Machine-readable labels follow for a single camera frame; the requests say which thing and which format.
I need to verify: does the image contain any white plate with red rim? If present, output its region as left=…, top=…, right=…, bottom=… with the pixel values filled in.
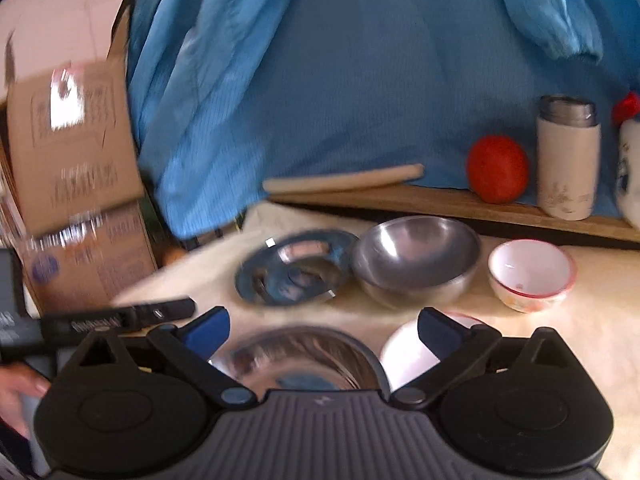
left=379, top=312, right=488, bottom=393

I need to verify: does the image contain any large cardboard box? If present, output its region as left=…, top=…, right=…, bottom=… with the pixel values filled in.
left=5, top=5, right=146, bottom=236

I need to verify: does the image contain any blue cloth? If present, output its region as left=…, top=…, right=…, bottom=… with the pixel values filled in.
left=125, top=0, right=640, bottom=241

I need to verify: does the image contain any printed cardboard box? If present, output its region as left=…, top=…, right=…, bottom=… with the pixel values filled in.
left=20, top=200, right=161, bottom=317

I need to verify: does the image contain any red tomato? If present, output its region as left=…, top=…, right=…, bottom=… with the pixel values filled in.
left=466, top=135, right=530, bottom=204

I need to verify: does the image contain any wooden board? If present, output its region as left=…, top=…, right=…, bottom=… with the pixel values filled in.
left=270, top=182, right=640, bottom=251

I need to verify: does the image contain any steel bowl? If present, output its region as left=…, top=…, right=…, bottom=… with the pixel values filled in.
left=350, top=216, right=483, bottom=310

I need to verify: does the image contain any wooden rolling pin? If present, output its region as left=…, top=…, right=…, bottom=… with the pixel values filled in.
left=262, top=163, right=426, bottom=195

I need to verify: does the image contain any person's left hand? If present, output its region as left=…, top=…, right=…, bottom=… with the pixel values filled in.
left=0, top=364, right=52, bottom=438

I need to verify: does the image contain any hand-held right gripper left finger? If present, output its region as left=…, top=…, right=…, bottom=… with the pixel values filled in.
left=75, top=306, right=256, bottom=407

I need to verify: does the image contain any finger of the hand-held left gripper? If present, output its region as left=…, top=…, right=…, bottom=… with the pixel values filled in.
left=42, top=297, right=197, bottom=342

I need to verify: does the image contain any white thermos cup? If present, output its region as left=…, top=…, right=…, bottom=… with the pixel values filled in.
left=536, top=94, right=602, bottom=221

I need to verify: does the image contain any white bowl with red rim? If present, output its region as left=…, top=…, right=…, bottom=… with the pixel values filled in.
left=487, top=239, right=577, bottom=313

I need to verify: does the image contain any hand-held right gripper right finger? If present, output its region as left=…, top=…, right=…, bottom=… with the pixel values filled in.
left=390, top=306, right=576, bottom=409

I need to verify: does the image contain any wide-rimmed steel plate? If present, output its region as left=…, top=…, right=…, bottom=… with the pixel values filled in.
left=234, top=229, right=361, bottom=308

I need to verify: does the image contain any deep steel plate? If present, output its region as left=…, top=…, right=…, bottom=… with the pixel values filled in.
left=207, top=327, right=393, bottom=393

